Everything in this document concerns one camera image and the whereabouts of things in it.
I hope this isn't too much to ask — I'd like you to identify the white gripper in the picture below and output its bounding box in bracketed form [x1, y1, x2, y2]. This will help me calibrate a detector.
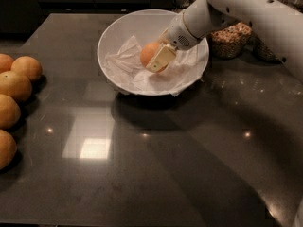
[145, 11, 203, 73]

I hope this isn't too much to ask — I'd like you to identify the glass jar with grains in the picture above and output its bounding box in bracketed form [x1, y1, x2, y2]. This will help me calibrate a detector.
[209, 23, 252, 60]
[252, 0, 303, 63]

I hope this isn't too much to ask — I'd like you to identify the white tissue paper liner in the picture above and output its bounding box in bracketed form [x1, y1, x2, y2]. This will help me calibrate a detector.
[102, 36, 209, 96]

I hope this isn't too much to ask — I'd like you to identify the white bowl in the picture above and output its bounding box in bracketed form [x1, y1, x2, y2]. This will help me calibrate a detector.
[97, 9, 210, 97]

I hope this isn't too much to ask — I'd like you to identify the right glass jar with grains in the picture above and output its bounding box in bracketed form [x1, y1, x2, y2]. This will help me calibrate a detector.
[252, 0, 303, 63]

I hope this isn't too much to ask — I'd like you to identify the large middle left orange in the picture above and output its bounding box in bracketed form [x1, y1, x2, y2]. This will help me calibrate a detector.
[0, 71, 32, 102]

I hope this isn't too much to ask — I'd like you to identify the middle glass jar with grains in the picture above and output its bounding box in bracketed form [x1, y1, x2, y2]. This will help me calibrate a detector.
[209, 23, 252, 60]

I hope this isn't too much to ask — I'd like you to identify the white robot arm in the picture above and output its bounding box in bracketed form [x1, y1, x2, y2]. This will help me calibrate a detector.
[153, 0, 303, 227]

